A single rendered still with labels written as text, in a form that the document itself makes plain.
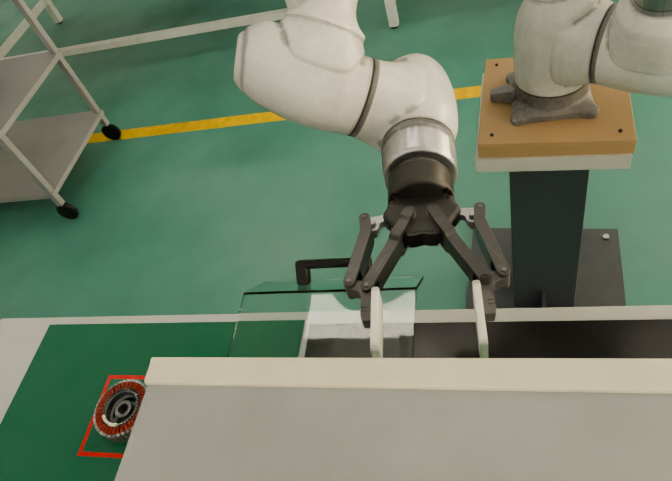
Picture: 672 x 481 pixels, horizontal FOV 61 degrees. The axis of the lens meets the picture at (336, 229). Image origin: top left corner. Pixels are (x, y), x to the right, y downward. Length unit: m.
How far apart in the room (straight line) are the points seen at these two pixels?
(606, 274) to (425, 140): 1.44
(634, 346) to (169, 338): 0.86
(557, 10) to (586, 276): 1.04
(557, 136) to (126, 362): 1.02
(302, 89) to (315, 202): 1.74
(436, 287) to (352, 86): 1.40
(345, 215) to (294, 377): 1.91
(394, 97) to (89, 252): 2.23
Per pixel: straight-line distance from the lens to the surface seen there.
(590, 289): 2.00
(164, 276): 2.45
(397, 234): 0.60
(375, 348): 0.53
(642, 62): 1.19
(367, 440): 0.39
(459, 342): 1.03
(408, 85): 0.71
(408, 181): 0.63
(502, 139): 1.31
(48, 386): 1.36
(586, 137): 1.32
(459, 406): 0.39
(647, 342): 1.05
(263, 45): 0.69
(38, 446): 1.30
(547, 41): 1.24
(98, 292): 2.59
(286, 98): 0.69
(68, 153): 3.08
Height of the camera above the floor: 1.67
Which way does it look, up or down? 47 degrees down
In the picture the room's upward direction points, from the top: 22 degrees counter-clockwise
